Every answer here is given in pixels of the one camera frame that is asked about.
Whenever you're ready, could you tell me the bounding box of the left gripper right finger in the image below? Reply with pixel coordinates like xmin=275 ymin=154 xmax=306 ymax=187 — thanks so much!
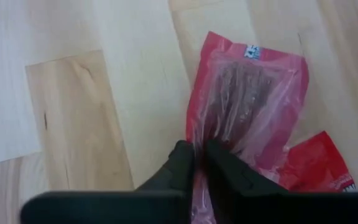
xmin=205 ymin=139 xmax=358 ymax=224

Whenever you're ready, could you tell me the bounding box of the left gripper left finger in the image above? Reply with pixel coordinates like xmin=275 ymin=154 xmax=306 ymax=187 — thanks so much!
xmin=20 ymin=139 xmax=196 ymax=224

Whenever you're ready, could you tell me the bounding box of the red candy bag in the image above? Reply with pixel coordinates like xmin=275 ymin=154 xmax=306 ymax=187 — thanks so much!
xmin=278 ymin=130 xmax=357 ymax=193

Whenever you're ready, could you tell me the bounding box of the pink translucent candy bag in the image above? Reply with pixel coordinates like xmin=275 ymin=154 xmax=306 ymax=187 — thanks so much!
xmin=185 ymin=30 xmax=310 ymax=224

